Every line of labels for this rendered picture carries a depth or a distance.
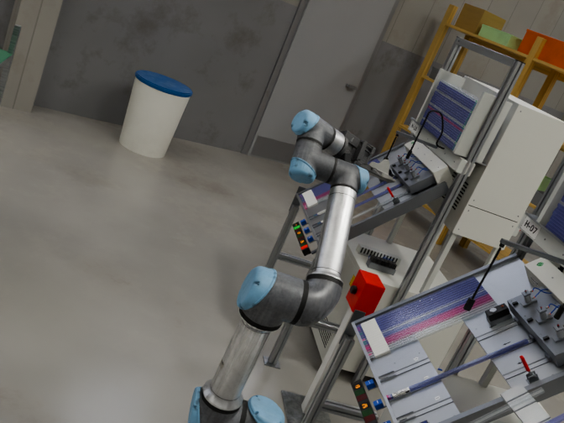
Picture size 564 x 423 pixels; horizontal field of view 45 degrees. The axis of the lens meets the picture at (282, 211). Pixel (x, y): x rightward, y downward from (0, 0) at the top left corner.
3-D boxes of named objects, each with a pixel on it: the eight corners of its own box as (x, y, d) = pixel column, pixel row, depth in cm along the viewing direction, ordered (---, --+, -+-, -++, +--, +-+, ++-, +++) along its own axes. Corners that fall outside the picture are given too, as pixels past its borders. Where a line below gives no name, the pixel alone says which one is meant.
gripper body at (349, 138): (378, 149, 201) (351, 129, 194) (367, 175, 199) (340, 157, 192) (360, 148, 207) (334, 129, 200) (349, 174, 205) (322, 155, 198)
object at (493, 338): (519, 404, 213) (514, 392, 211) (444, 299, 273) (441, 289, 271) (617, 363, 212) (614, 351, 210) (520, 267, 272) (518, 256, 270)
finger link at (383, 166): (403, 164, 199) (373, 152, 199) (395, 183, 198) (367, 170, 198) (400, 167, 202) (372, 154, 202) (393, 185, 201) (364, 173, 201)
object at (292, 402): (287, 423, 320) (355, 284, 296) (280, 391, 342) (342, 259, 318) (333, 434, 326) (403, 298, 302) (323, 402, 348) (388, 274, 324)
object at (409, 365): (407, 444, 213) (404, 437, 211) (357, 330, 273) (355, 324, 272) (463, 420, 212) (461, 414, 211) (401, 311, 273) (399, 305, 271)
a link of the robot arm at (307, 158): (330, 183, 183) (338, 147, 187) (291, 169, 180) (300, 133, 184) (320, 191, 190) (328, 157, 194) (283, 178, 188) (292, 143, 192)
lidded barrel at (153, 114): (159, 142, 643) (180, 79, 624) (177, 164, 604) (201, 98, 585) (107, 130, 614) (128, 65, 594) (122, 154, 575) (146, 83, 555)
